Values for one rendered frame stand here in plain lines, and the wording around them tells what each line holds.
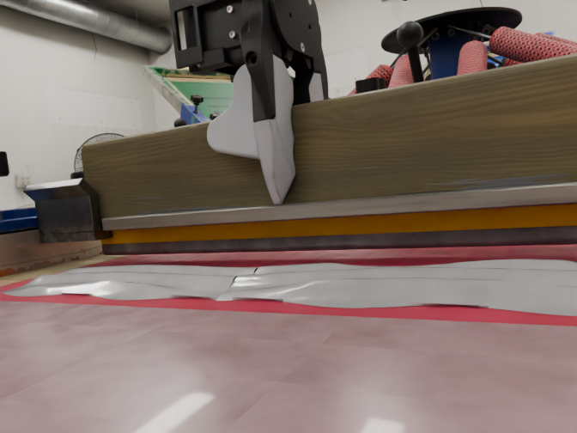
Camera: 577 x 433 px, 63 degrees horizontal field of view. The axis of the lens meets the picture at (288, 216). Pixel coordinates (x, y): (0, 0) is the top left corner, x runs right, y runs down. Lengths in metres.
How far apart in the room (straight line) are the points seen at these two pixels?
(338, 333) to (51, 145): 4.83
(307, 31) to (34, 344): 0.25
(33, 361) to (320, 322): 0.10
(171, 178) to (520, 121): 0.24
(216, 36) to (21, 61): 4.68
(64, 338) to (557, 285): 0.19
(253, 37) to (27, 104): 4.64
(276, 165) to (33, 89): 4.72
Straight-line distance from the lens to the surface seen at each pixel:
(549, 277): 0.22
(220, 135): 0.32
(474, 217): 0.29
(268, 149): 0.29
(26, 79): 4.96
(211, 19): 0.34
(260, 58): 0.29
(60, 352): 0.20
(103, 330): 0.22
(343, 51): 4.82
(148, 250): 0.41
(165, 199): 0.38
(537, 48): 0.96
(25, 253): 0.47
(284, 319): 0.19
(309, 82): 0.35
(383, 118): 0.29
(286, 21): 0.32
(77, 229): 0.44
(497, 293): 0.20
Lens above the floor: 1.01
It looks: 4 degrees down
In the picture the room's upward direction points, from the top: 6 degrees counter-clockwise
